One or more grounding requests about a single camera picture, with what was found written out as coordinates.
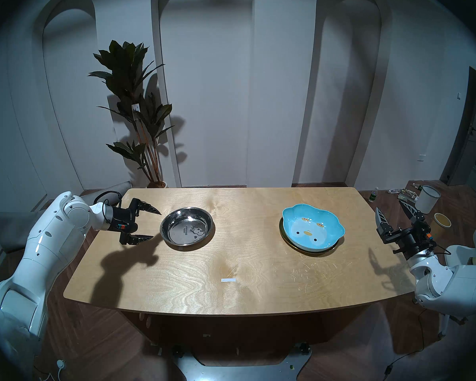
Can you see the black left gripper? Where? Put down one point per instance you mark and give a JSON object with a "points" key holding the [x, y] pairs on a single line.
{"points": [[123, 217]]}

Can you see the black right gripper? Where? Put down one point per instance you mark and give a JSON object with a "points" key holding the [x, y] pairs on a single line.
{"points": [[410, 239]]}

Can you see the stainless steel dinosaur plate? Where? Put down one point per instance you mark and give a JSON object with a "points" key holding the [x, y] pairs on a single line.
{"points": [[186, 227]]}

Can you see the blue animal face plate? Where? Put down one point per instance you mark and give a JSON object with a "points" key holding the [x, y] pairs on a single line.
{"points": [[313, 229]]}

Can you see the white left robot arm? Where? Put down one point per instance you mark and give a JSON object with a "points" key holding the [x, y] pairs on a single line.
{"points": [[51, 233]]}

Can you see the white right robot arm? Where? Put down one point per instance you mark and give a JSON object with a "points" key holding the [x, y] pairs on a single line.
{"points": [[456, 285]]}

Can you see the pile of floor clutter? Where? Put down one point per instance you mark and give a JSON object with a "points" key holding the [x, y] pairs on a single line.
{"points": [[404, 194]]}

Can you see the green plastic bottle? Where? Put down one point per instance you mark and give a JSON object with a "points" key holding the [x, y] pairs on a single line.
{"points": [[373, 195]]}

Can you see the white bucket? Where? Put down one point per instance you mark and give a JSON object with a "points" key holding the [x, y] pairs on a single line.
{"points": [[430, 199]]}

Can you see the brown plant pot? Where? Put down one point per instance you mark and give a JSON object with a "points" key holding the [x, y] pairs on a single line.
{"points": [[156, 184]]}

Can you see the yellow paper cup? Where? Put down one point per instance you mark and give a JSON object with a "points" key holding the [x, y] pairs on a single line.
{"points": [[443, 221]]}

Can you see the white office chair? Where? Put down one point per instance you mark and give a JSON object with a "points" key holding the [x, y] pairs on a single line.
{"points": [[458, 254]]}

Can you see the grey door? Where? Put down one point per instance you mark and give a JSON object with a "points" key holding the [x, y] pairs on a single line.
{"points": [[468, 138]]}

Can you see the gold metal plate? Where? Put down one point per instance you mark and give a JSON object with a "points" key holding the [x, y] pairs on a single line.
{"points": [[284, 241]]}

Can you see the rolled grey carpet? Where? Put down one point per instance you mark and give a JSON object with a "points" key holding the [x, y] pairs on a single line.
{"points": [[8, 229]]}

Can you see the tall green leafy plant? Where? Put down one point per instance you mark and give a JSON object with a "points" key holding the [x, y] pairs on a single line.
{"points": [[123, 66]]}

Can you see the white power adapter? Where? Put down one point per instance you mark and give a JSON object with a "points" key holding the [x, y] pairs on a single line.
{"points": [[60, 364]]}

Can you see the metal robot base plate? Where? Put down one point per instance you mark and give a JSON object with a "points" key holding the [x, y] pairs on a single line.
{"points": [[242, 370]]}

